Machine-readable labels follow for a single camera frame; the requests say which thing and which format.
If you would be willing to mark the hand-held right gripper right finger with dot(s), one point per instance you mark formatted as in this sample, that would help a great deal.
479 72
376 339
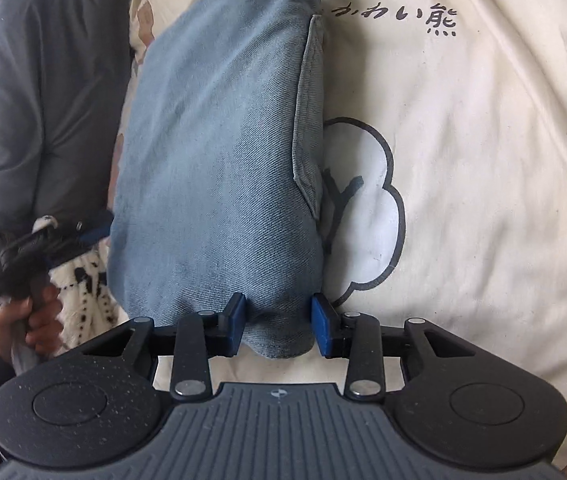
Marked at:
321 329

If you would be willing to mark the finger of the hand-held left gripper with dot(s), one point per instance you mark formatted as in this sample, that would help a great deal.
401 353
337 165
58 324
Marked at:
96 234
98 220

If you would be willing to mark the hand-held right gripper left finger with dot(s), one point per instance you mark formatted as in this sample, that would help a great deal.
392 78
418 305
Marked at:
236 327

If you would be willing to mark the light blue denim jeans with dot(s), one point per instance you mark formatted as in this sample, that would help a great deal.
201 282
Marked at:
213 160

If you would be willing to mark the person's left hand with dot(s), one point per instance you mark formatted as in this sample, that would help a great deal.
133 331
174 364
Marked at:
43 320

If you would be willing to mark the white fluffy black-dotted garment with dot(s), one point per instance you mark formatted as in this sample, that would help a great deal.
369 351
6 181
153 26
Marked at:
83 290

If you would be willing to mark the dark grey pillow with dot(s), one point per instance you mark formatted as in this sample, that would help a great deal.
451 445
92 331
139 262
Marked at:
48 90

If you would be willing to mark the cream bear printed blanket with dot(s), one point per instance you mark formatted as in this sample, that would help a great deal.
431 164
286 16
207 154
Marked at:
488 185

